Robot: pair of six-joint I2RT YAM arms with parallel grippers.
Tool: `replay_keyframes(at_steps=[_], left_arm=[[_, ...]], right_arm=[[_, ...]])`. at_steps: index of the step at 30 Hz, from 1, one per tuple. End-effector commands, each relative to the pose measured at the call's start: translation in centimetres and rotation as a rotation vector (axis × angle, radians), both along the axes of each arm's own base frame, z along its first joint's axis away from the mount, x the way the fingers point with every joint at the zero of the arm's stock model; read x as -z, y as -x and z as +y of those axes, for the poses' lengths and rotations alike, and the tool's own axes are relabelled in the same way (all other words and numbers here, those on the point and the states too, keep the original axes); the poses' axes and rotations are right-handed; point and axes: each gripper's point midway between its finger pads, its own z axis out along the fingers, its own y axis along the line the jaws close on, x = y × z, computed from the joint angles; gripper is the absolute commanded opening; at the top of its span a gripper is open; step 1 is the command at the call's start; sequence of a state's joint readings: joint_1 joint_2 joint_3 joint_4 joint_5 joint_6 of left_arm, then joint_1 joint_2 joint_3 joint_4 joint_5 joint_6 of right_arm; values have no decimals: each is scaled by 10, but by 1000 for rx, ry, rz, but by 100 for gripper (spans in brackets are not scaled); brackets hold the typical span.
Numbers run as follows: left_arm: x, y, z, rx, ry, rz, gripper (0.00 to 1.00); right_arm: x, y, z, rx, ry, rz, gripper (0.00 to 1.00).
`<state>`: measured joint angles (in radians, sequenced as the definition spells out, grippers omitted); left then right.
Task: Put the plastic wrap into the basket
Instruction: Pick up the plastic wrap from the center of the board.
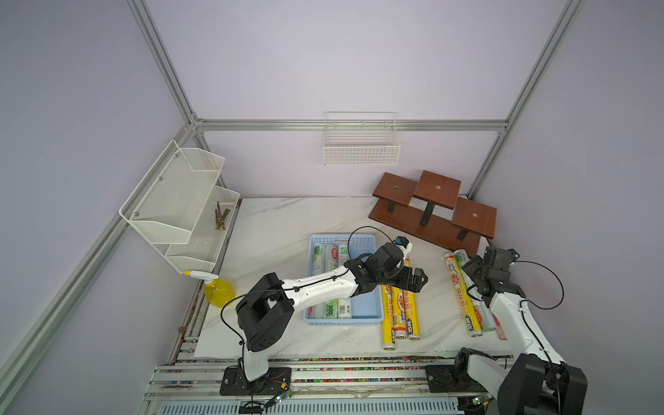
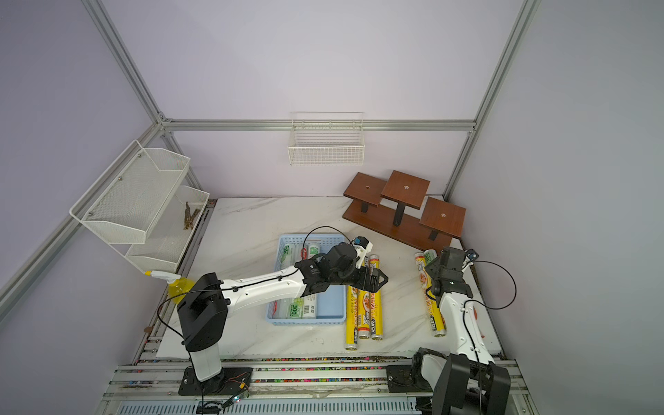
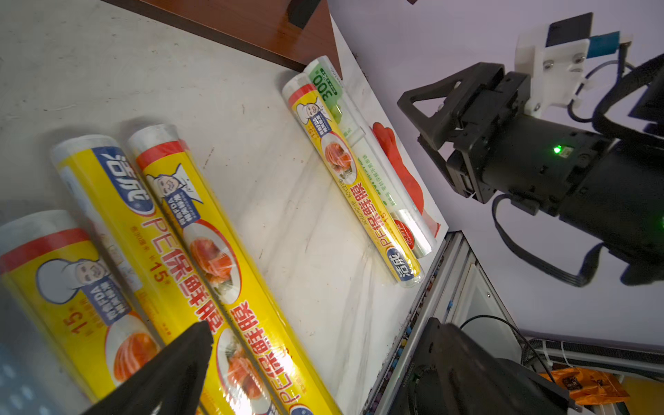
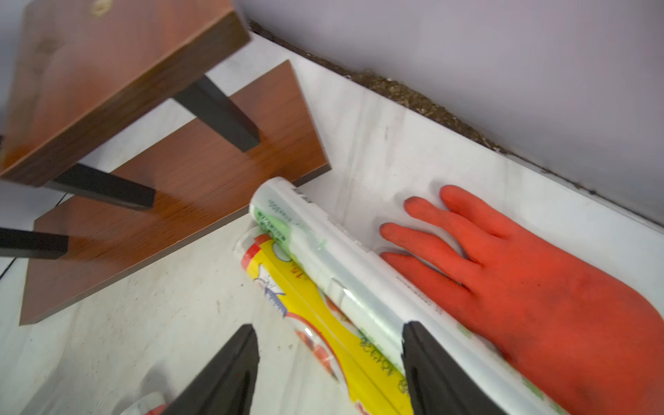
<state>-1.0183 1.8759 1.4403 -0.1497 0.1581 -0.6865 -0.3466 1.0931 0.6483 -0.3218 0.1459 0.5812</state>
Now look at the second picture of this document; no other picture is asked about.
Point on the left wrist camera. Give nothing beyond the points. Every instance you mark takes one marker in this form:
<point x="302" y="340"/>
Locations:
<point x="362" y="245"/>

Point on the aluminium frame rails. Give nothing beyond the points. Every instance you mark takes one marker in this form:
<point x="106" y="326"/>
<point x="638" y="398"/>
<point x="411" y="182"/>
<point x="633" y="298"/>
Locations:
<point x="86" y="84"/>

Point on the white mesh two-tier shelf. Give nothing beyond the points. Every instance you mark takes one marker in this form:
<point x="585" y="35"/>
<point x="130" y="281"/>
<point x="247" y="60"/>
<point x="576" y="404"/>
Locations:
<point x="137" y="207"/>

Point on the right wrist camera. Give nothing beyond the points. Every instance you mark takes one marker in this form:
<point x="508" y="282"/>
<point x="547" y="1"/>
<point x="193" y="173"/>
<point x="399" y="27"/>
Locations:
<point x="471" y="255"/>

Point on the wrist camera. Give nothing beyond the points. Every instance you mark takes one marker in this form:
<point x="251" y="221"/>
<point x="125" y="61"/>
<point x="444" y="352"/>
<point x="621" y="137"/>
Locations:
<point x="362" y="245"/>
<point x="471" y="255"/>

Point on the yellow wrap roll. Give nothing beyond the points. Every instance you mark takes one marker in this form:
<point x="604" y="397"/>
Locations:
<point x="376" y="318"/>
<point x="351" y="331"/>
<point x="363" y="314"/>
<point x="434" y="315"/>

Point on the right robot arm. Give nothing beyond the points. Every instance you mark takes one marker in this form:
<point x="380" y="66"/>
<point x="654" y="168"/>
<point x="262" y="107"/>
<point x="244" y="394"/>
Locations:
<point x="467" y="379"/>

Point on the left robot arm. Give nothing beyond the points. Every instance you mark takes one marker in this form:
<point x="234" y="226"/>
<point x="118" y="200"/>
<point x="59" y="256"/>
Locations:
<point x="206" y="307"/>

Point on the white green wrap roll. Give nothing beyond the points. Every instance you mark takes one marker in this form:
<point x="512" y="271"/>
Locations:
<point x="288" y="258"/>

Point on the white wire wall basket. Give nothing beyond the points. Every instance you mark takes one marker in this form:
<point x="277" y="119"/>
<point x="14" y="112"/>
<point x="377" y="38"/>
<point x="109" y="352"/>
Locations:
<point x="326" y="139"/>

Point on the white wrap roll large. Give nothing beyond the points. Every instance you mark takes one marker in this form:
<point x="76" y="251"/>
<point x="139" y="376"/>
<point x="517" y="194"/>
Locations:
<point x="430" y="255"/>

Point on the yellow spray bottle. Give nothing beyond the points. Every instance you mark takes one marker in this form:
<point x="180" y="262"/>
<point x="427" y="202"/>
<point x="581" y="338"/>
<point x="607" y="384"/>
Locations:
<point x="178" y="286"/>

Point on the brown wooden tiered stand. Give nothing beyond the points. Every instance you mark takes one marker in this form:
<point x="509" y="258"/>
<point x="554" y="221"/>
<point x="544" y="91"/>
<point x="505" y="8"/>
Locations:
<point x="401" y="209"/>

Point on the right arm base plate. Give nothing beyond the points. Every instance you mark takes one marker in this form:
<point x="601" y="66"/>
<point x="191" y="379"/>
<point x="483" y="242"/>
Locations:
<point x="401" y="379"/>

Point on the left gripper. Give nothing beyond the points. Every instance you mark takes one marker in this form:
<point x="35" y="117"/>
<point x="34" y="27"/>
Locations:
<point x="373" y="284"/>

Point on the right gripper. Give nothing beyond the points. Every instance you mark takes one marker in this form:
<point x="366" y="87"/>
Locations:
<point x="434" y="266"/>

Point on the brown sticks in shelf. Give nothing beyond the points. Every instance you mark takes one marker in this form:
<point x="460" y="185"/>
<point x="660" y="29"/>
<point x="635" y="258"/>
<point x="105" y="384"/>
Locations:
<point x="189" y="217"/>

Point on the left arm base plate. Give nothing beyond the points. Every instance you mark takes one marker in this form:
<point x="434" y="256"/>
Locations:
<point x="230" y="382"/>

